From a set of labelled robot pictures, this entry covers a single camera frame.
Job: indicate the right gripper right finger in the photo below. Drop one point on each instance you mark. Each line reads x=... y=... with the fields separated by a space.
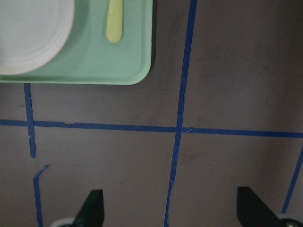
x=253 y=212

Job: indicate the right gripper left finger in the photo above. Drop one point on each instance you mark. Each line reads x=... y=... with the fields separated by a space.
x=91 y=214

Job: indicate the white round plate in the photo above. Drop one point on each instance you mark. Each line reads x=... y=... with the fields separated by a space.
x=32 y=33

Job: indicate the yellow plastic fork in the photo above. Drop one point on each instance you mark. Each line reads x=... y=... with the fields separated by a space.
x=114 y=26

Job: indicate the mint green tray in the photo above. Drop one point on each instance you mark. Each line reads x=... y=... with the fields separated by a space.
x=89 y=58

